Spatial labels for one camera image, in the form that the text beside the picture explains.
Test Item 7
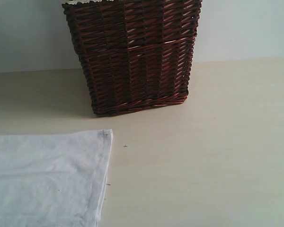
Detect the white t-shirt red lettering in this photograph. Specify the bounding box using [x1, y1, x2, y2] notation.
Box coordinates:
[0, 130, 113, 227]

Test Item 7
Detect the dark red wicker basket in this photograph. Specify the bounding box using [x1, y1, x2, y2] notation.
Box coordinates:
[62, 0, 202, 116]

